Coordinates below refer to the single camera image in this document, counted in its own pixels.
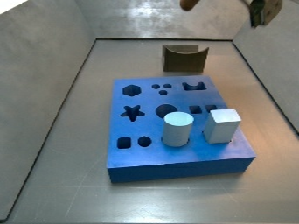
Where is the blue shape sorter board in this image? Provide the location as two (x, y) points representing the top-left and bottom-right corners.
(107, 75), (256, 183)

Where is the light blue cylinder peg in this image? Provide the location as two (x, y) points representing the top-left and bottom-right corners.
(163, 112), (193, 147)

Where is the light blue square peg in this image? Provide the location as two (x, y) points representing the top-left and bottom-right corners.
(203, 108), (241, 144)

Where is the brown round cylinder peg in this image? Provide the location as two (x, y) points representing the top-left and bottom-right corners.
(180, 0), (200, 11)

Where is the dark grey curved cradle block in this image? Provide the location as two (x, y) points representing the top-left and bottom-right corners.
(163, 45), (209, 73)

